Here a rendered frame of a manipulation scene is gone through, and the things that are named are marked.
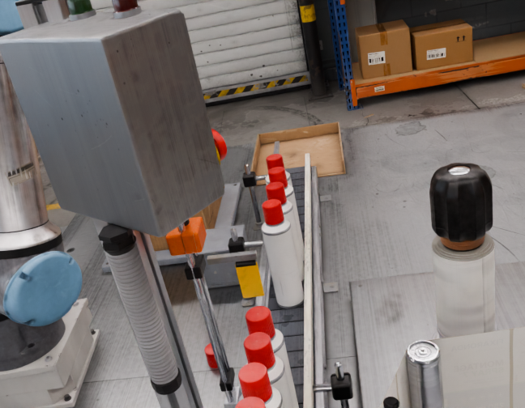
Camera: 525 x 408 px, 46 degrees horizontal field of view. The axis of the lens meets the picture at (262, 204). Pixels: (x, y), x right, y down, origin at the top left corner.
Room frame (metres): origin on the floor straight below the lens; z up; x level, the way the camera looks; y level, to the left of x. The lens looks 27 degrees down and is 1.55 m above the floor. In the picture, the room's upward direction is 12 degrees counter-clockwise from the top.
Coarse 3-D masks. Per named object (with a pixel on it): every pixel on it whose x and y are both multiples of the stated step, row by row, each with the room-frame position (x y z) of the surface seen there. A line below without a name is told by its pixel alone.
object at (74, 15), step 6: (72, 0) 0.63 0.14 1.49; (78, 0) 0.63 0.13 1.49; (84, 0) 0.63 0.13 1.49; (72, 6) 0.63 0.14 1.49; (78, 6) 0.62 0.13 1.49; (84, 6) 0.63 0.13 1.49; (90, 6) 0.63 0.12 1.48; (72, 12) 0.63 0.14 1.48; (78, 12) 0.62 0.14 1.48; (84, 12) 0.62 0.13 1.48; (90, 12) 0.63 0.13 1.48; (72, 18) 0.63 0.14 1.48; (78, 18) 0.62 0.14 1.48; (84, 18) 0.62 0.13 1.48
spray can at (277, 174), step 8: (272, 168) 1.06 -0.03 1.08; (280, 168) 1.05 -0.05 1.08; (272, 176) 1.04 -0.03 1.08; (280, 176) 1.04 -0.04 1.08; (288, 192) 1.03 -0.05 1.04; (288, 200) 1.03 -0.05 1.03; (296, 208) 1.04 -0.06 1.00; (296, 216) 1.04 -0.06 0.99; (304, 248) 1.05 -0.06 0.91; (304, 256) 1.04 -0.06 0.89
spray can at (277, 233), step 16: (272, 208) 0.91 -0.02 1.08; (272, 224) 0.91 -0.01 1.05; (288, 224) 0.91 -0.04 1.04; (272, 240) 0.90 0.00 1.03; (288, 240) 0.90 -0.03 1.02; (272, 256) 0.90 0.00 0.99; (288, 256) 0.90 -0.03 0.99; (272, 272) 0.91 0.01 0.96; (288, 272) 0.90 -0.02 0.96; (288, 288) 0.90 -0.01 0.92; (288, 304) 0.90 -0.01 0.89
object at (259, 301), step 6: (276, 144) 1.49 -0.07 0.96; (276, 150) 1.45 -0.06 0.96; (264, 246) 0.99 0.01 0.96; (264, 252) 0.97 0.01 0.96; (264, 258) 0.95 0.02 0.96; (264, 264) 0.93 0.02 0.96; (264, 270) 0.91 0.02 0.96; (264, 276) 0.89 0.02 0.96; (264, 282) 0.88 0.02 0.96; (264, 288) 0.86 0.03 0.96; (264, 294) 0.85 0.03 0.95; (258, 300) 0.83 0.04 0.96
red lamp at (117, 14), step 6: (114, 0) 0.58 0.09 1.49; (120, 0) 0.58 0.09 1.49; (126, 0) 0.58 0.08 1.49; (132, 0) 0.58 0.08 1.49; (114, 6) 0.58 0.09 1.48; (120, 6) 0.58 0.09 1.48; (126, 6) 0.58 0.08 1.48; (132, 6) 0.58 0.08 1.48; (138, 6) 0.58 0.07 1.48; (114, 12) 0.58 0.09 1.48; (120, 12) 0.57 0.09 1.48; (126, 12) 0.57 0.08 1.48; (132, 12) 0.58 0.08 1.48; (138, 12) 0.58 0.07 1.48; (114, 18) 0.58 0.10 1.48; (120, 18) 0.58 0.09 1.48
